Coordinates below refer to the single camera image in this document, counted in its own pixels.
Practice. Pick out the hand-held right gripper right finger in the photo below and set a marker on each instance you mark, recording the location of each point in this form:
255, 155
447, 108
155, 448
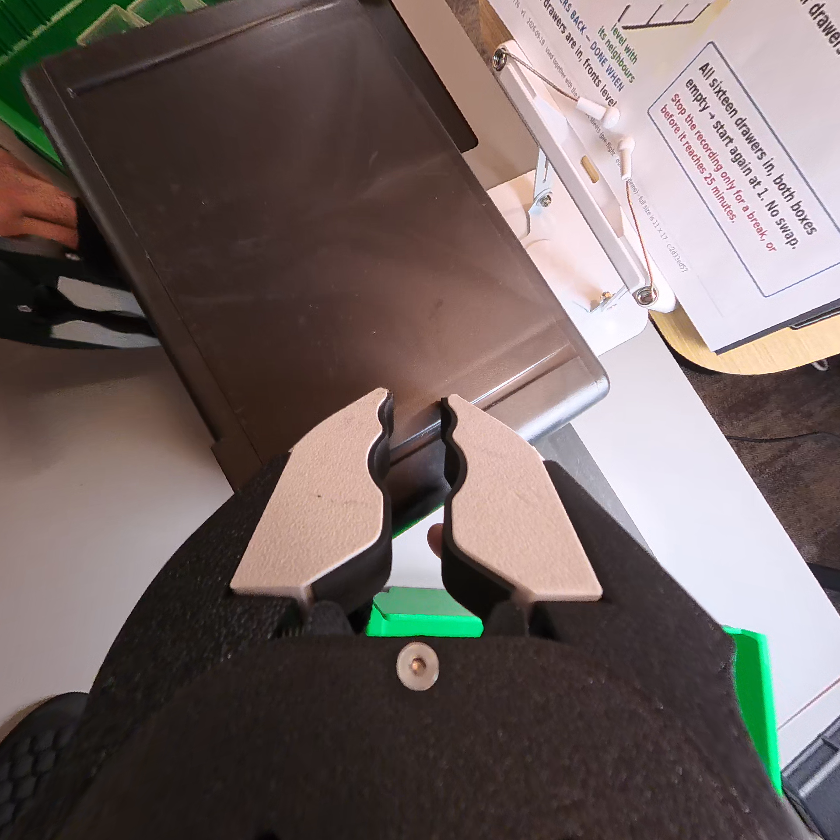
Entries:
518, 525

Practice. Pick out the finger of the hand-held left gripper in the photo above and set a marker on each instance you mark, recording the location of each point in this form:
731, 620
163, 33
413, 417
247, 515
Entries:
92, 298
98, 339

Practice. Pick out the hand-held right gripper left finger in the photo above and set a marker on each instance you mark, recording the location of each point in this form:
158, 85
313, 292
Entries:
315, 518

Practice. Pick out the black drawer cabinet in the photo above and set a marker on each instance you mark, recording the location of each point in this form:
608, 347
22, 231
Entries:
295, 229

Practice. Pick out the person's right hand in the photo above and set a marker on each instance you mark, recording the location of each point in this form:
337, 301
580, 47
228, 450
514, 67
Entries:
435, 541

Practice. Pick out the person's left hand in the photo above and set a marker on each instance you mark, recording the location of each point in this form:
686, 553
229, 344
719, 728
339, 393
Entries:
33, 197

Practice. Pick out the light wooden board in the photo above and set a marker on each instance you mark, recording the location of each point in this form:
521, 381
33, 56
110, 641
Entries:
709, 358

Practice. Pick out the stack of clear plastic drawers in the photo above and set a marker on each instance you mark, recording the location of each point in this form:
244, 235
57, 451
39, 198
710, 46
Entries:
105, 23

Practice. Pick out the white document stand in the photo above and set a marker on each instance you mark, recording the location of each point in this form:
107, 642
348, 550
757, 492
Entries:
600, 210

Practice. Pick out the black backing board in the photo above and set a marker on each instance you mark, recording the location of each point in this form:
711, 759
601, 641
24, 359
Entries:
807, 318

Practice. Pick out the black textured object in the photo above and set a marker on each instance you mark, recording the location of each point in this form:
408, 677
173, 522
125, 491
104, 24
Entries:
33, 774

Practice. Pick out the dark grey case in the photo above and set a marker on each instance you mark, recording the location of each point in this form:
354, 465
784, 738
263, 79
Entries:
814, 768

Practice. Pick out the printed instruction sheet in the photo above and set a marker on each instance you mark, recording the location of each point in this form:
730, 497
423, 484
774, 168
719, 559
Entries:
754, 216

